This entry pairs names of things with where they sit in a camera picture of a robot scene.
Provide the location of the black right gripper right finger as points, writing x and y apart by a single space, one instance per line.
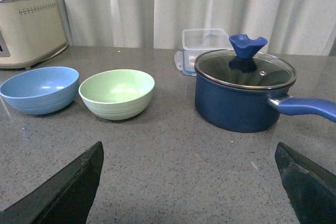
310 187

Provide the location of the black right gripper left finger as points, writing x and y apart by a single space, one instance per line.
67 197

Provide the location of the green plastic bowl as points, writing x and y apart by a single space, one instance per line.
117 94

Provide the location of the blue plastic bowl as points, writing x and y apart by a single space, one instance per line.
41 91

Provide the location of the dark blue saucepan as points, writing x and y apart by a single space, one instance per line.
242 110

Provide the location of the glass pot lid blue knob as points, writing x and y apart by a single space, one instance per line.
244 66

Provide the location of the cream two-slot toaster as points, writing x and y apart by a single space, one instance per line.
31 32

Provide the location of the white pleated curtain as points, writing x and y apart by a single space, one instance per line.
295 27

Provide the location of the clear plastic food container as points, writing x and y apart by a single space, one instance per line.
196 42

